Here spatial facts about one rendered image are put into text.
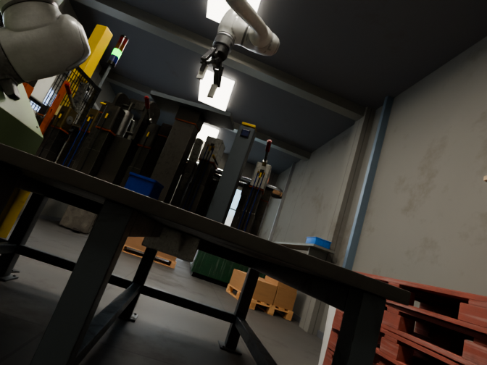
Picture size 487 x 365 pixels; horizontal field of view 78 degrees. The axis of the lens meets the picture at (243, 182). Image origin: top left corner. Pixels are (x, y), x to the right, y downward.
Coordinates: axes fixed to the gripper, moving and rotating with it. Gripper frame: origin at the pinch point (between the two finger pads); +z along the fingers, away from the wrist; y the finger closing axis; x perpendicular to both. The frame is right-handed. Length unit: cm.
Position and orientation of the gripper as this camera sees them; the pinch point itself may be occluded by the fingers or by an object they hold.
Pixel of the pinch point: (205, 86)
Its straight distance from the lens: 141.4
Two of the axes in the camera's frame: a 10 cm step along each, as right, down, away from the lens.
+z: -3.3, 9.2, -2.3
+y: 2.2, 3.1, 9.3
